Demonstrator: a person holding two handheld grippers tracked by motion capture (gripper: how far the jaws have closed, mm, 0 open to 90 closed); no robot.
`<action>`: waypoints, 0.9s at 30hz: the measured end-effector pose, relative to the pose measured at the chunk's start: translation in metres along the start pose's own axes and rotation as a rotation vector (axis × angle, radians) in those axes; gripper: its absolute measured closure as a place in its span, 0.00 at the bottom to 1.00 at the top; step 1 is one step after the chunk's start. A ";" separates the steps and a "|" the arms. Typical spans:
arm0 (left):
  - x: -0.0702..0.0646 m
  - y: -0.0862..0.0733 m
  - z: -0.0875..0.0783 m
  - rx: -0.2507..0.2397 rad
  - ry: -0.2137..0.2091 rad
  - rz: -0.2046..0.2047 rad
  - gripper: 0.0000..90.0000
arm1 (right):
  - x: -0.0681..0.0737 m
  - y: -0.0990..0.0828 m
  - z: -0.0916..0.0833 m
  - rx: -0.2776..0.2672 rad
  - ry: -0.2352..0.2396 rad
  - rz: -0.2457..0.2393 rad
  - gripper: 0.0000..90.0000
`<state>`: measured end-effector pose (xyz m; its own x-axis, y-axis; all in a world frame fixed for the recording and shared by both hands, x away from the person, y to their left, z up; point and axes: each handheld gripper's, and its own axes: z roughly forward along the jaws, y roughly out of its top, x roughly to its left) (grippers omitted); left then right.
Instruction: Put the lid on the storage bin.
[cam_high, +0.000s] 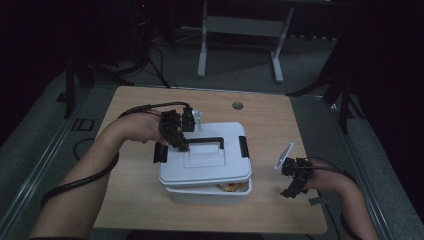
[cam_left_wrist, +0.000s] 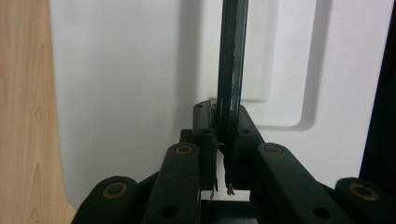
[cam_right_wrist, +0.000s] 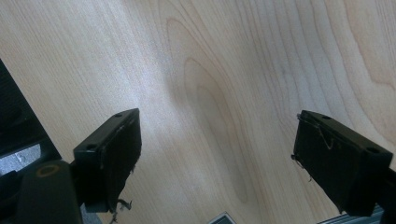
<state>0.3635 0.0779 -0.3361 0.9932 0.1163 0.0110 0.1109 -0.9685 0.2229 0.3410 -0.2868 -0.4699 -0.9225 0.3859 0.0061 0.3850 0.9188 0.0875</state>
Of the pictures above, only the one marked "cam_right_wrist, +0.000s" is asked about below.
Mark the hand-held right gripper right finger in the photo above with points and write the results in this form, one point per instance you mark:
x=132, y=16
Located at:
x=339, y=168

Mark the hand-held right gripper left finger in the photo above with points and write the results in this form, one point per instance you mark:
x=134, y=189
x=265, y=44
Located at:
x=107, y=161

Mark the small grey metal bracket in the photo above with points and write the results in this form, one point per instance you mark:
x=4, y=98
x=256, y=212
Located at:
x=222, y=219

